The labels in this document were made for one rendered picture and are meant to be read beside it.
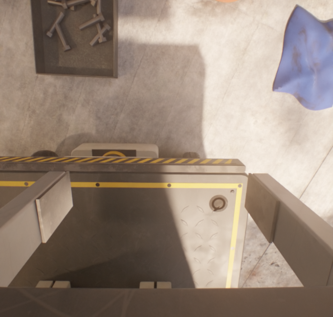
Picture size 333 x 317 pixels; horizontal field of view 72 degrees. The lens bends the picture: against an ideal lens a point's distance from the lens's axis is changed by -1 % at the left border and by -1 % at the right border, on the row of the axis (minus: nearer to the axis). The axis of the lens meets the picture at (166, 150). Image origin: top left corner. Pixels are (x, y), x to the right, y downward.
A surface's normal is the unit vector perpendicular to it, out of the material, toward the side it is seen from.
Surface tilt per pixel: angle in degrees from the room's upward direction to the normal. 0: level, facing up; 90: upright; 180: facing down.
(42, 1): 0
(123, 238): 0
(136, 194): 0
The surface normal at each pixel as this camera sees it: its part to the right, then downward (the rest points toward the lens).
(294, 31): -0.67, -0.03
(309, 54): 0.66, -0.11
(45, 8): 0.02, 0.27
